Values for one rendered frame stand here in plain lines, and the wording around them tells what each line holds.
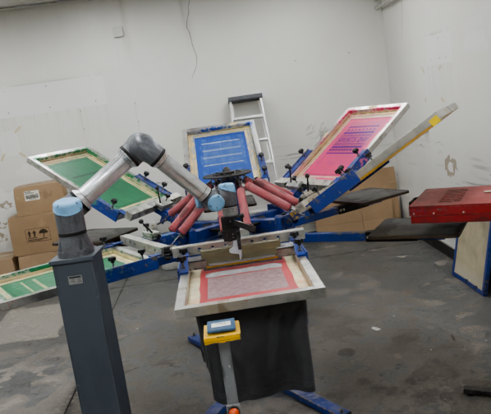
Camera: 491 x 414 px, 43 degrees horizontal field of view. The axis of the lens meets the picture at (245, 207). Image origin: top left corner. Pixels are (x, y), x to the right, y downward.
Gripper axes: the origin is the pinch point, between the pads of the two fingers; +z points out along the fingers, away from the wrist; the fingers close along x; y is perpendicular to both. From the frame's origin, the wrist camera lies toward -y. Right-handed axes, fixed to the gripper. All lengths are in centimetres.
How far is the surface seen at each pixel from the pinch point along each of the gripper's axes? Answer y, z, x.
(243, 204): -6, -15, -56
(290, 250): -23.3, 0.4, 2.6
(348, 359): -60, 101, -86
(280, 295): -12, 2, 61
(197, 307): 20, 2, 61
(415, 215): -88, -5, -7
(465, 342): -137, 101, -84
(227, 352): 11, 14, 80
